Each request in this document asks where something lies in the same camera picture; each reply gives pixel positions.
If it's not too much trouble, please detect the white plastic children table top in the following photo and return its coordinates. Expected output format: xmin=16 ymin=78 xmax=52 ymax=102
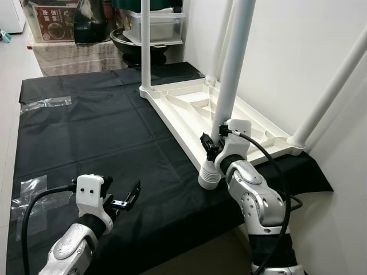
xmin=139 ymin=79 xmax=307 ymax=172

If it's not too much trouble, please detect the dark green round lid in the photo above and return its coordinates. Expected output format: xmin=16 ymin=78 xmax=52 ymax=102
xmin=112 ymin=0 xmax=184 ymax=11

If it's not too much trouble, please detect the clear plastic storage box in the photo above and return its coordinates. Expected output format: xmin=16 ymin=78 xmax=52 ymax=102
xmin=123 ymin=9 xmax=187 ymax=44

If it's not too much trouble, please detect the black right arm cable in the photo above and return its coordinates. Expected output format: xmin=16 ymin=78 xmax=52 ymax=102
xmin=224 ymin=127 xmax=304 ymax=275

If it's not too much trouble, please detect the black tablecloth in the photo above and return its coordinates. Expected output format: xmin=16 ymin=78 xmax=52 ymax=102
xmin=6 ymin=62 xmax=333 ymax=275

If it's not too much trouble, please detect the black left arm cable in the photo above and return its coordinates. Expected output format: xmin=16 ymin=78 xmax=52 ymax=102
xmin=20 ymin=183 xmax=80 ymax=275

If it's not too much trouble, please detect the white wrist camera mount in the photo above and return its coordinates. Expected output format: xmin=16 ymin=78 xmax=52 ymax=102
xmin=76 ymin=175 xmax=114 ymax=227
xmin=215 ymin=119 xmax=253 ymax=172

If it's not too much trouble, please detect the clear tape patch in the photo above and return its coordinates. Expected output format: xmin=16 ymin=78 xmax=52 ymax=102
xmin=10 ymin=175 xmax=58 ymax=241

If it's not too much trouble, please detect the white refrigerator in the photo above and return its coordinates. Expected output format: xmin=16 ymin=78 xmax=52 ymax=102
xmin=0 ymin=0 xmax=26 ymax=34

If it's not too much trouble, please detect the black wok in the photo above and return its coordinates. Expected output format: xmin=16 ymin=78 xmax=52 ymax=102
xmin=110 ymin=29 xmax=184 ymax=65

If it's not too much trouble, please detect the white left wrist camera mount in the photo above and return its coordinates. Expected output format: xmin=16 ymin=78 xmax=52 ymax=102
xmin=76 ymin=175 xmax=114 ymax=227

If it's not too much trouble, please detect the clear plastic bag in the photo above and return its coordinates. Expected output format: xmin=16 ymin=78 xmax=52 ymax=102
xmin=22 ymin=96 xmax=72 ymax=112

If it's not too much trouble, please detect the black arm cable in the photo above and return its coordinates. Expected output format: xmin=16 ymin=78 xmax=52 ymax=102
xmin=20 ymin=183 xmax=80 ymax=275
xmin=224 ymin=127 xmax=304 ymax=275

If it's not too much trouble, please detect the black plastic bag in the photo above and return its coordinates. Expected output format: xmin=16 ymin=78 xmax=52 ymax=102
xmin=72 ymin=0 xmax=112 ymax=45

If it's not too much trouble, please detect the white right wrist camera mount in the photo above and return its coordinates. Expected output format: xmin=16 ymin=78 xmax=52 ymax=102
xmin=215 ymin=119 xmax=253 ymax=172

